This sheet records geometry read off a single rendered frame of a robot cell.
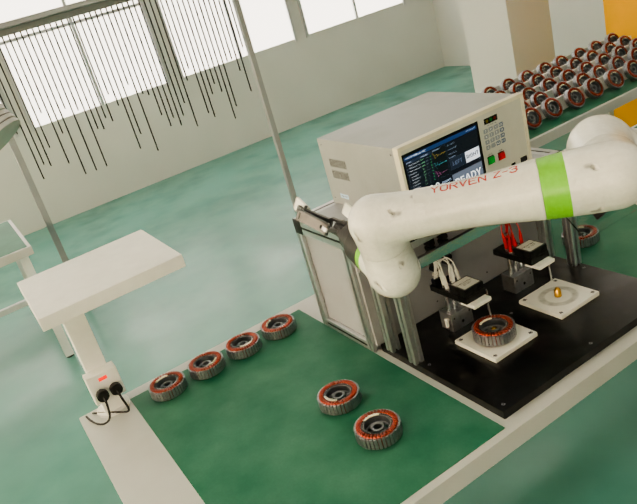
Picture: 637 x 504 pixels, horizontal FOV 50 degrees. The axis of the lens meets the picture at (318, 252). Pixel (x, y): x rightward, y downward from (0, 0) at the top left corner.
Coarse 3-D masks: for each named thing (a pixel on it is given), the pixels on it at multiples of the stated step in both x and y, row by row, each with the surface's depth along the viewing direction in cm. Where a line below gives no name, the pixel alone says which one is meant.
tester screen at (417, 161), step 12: (468, 132) 176; (444, 144) 173; (456, 144) 175; (468, 144) 177; (408, 156) 168; (420, 156) 170; (432, 156) 172; (444, 156) 174; (480, 156) 180; (408, 168) 169; (420, 168) 171; (432, 168) 173; (444, 168) 175; (456, 168) 177; (408, 180) 170; (420, 180) 171; (432, 180) 173; (444, 180) 175
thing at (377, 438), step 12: (360, 420) 161; (372, 420) 162; (384, 420) 161; (396, 420) 157; (360, 432) 157; (372, 432) 158; (384, 432) 154; (396, 432) 155; (360, 444) 157; (372, 444) 154; (384, 444) 154
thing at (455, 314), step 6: (450, 306) 190; (456, 306) 189; (462, 306) 188; (444, 312) 188; (450, 312) 187; (456, 312) 186; (462, 312) 188; (468, 312) 189; (444, 318) 189; (450, 318) 186; (456, 318) 187; (462, 318) 188; (468, 318) 189; (444, 324) 190; (450, 324) 188; (456, 324) 187; (462, 324) 189; (450, 330) 189; (456, 330) 188
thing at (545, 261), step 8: (528, 240) 192; (496, 248) 198; (504, 248) 197; (512, 248) 196; (520, 248) 189; (528, 248) 188; (536, 248) 187; (544, 248) 188; (504, 256) 195; (512, 256) 192; (520, 256) 190; (528, 256) 187; (536, 256) 187; (544, 256) 189; (520, 264) 199; (528, 264) 188; (536, 264) 187; (544, 264) 186; (512, 272) 197
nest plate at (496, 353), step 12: (516, 324) 181; (468, 336) 182; (516, 336) 176; (528, 336) 174; (468, 348) 178; (480, 348) 175; (492, 348) 174; (504, 348) 173; (516, 348) 173; (492, 360) 171
